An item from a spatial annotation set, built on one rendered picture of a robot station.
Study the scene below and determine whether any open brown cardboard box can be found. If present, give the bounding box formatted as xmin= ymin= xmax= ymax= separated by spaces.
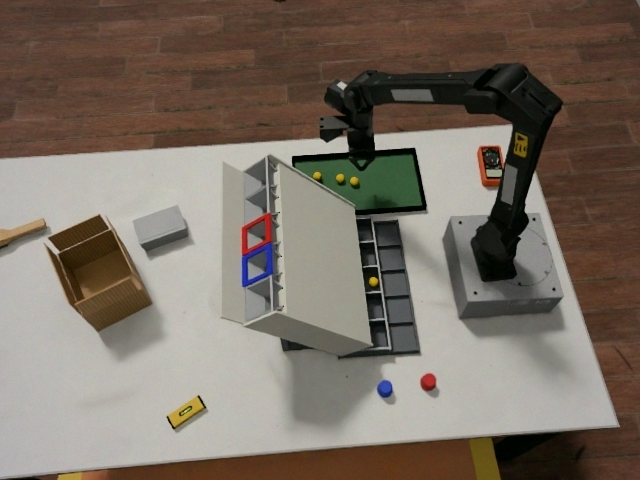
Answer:
xmin=44 ymin=214 xmax=153 ymax=332

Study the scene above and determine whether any blue plug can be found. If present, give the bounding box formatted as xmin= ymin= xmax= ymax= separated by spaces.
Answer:
xmin=377 ymin=380 xmax=393 ymax=398

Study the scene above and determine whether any orange pocket multimeter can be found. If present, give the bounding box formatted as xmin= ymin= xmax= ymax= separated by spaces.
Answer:
xmin=477 ymin=146 xmax=504 ymax=187

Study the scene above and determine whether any green tray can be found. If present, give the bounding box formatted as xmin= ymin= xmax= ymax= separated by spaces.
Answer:
xmin=292 ymin=147 xmax=427 ymax=216

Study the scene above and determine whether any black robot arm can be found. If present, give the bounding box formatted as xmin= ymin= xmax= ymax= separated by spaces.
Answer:
xmin=319 ymin=63 xmax=563 ymax=282

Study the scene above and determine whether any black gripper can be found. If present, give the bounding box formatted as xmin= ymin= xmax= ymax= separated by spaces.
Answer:
xmin=348 ymin=121 xmax=376 ymax=171

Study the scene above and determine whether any red rectangular frame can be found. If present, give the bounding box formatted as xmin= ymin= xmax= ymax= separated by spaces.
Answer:
xmin=242 ymin=213 xmax=272 ymax=256

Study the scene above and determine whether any blue square frame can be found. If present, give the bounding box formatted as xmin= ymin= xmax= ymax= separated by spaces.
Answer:
xmin=242 ymin=243 xmax=273 ymax=287

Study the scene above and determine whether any yellow pocket level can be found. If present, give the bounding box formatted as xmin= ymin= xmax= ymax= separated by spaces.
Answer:
xmin=166 ymin=395 xmax=207 ymax=429

